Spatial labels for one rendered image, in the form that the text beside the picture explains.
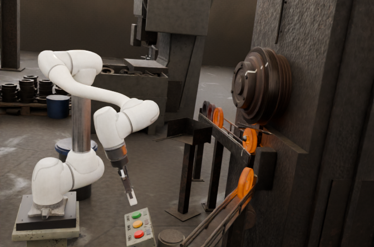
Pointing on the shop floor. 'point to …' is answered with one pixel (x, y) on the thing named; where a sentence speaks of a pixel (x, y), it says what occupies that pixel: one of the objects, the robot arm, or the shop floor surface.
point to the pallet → (29, 95)
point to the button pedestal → (149, 241)
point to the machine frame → (318, 114)
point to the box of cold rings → (131, 90)
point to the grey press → (173, 29)
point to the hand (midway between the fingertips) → (131, 197)
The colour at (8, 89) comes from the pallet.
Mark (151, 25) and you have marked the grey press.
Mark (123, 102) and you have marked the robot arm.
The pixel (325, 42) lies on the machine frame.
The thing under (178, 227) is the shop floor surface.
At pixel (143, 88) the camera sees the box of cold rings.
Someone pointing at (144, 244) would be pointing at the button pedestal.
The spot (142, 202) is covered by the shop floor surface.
